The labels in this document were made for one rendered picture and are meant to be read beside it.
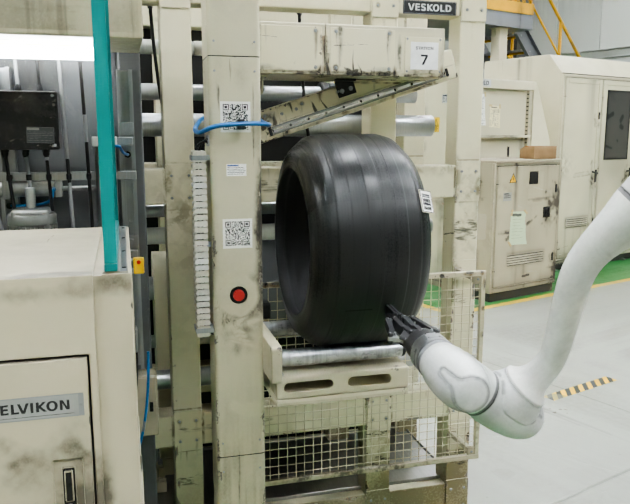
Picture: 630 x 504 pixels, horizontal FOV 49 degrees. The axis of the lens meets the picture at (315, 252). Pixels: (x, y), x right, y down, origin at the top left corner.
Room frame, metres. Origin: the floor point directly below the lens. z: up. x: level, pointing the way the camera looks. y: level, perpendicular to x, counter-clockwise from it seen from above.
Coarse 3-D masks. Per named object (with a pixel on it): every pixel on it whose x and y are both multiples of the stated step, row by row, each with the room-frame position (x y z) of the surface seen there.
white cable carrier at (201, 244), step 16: (192, 160) 1.74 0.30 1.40; (192, 176) 1.78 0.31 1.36; (192, 192) 1.76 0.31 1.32; (192, 208) 1.78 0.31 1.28; (208, 256) 1.75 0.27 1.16; (208, 272) 1.75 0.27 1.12; (208, 288) 1.75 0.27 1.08; (208, 304) 1.74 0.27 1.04; (208, 320) 1.74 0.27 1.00; (208, 336) 1.74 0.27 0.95
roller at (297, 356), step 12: (300, 348) 1.74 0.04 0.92; (312, 348) 1.74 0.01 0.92; (324, 348) 1.75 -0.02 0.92; (336, 348) 1.75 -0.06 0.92; (348, 348) 1.76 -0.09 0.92; (360, 348) 1.77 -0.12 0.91; (372, 348) 1.77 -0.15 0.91; (384, 348) 1.78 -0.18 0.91; (396, 348) 1.79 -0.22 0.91; (288, 360) 1.71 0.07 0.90; (300, 360) 1.72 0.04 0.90; (312, 360) 1.73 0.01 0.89; (324, 360) 1.74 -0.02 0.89; (336, 360) 1.75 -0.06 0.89; (348, 360) 1.76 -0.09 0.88
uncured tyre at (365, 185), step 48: (336, 144) 1.79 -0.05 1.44; (384, 144) 1.82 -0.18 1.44; (288, 192) 2.11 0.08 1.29; (336, 192) 1.66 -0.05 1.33; (384, 192) 1.69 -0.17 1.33; (288, 240) 2.14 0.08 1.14; (336, 240) 1.62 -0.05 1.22; (384, 240) 1.64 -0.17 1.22; (288, 288) 2.00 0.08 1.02; (336, 288) 1.63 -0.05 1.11; (384, 288) 1.65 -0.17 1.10; (336, 336) 1.71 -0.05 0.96; (384, 336) 1.77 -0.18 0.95
